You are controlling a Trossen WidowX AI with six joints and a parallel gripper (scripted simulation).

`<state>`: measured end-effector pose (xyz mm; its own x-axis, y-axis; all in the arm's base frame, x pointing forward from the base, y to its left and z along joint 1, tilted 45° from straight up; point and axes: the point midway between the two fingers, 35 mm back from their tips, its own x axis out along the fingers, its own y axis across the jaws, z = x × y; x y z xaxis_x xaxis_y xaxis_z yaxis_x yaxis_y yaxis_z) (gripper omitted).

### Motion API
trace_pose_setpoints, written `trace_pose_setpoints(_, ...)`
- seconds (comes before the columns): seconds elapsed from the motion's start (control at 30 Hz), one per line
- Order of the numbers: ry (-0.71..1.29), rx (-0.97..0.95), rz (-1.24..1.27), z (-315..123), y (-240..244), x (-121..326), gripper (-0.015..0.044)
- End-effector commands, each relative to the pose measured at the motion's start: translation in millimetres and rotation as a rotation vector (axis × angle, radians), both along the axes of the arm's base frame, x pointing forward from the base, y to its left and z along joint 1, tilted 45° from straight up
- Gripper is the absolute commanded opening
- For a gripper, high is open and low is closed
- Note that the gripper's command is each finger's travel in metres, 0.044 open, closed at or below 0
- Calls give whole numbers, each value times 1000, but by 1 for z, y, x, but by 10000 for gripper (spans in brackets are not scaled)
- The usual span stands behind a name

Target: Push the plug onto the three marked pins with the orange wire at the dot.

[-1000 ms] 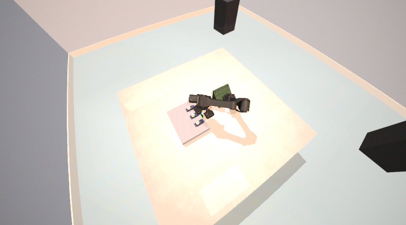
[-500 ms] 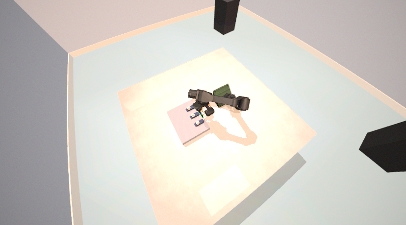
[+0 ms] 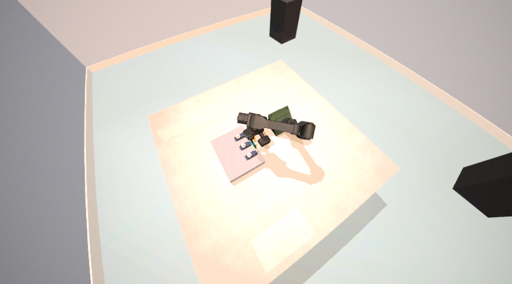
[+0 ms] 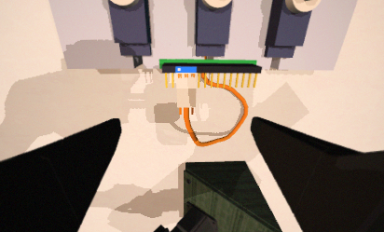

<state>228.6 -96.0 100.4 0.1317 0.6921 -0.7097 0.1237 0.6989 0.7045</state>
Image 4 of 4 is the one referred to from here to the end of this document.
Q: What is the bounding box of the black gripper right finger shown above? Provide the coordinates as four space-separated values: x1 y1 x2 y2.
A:
251 116 384 232

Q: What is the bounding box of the black pin header strip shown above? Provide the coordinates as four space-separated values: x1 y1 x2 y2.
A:
159 59 262 74

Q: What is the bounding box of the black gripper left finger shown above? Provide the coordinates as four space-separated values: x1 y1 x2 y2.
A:
0 118 122 232

